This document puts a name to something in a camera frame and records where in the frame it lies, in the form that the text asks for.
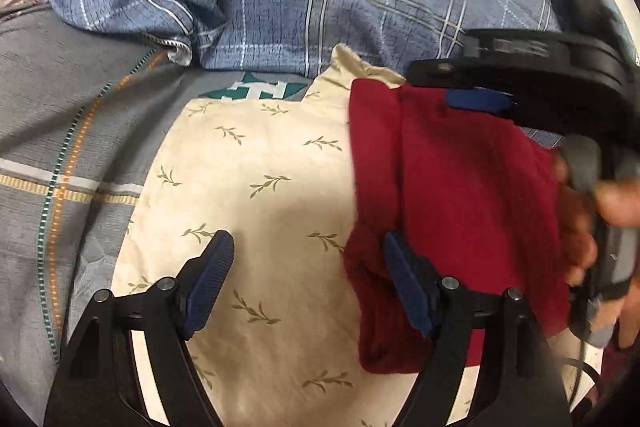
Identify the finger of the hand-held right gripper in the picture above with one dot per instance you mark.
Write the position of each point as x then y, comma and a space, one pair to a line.
442, 72
480, 100

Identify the person's right hand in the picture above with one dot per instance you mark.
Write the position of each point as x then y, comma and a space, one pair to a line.
577, 232

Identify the red knit sweater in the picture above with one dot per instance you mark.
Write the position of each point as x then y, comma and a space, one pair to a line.
465, 197

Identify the cream leaf print pillow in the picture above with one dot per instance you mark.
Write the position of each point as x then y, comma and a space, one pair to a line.
250, 207

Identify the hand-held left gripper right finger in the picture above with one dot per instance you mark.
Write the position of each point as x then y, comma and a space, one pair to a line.
407, 287

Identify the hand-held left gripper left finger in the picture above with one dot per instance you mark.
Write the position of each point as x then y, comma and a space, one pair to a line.
207, 287

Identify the grey striped bed sheet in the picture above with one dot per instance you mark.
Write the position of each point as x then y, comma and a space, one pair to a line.
50, 107

